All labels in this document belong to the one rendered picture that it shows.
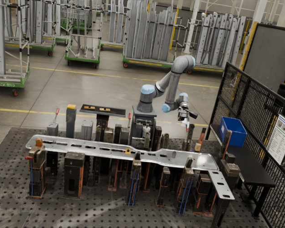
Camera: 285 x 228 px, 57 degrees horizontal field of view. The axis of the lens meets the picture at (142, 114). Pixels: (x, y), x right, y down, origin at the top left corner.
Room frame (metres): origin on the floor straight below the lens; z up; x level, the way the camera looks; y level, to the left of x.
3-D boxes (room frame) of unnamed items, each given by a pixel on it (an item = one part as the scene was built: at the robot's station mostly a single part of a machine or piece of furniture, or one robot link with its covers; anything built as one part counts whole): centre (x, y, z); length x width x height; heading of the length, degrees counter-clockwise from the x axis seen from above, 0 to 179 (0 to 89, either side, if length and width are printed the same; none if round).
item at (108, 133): (1.80, 0.23, 0.89); 0.13 x 0.11 x 0.38; 5
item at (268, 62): (3.96, -1.69, 1.00); 1.34 x 0.14 x 2.00; 12
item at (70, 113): (1.95, 0.58, 0.92); 0.08 x 0.08 x 0.44; 5
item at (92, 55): (8.34, 2.17, 0.88); 1.91 x 1.00 x 1.76; 13
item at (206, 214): (1.51, -0.58, 0.84); 0.11 x 0.06 x 0.29; 5
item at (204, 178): (1.52, -0.50, 0.84); 0.11 x 0.10 x 0.28; 5
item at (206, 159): (1.65, 0.08, 1.00); 1.38 x 0.22 x 0.02; 95
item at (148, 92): (2.28, -0.02, 1.27); 0.13 x 0.12 x 0.14; 144
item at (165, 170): (1.51, -0.23, 0.84); 0.11 x 0.08 x 0.29; 5
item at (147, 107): (2.27, -0.01, 1.15); 0.15 x 0.15 x 0.10
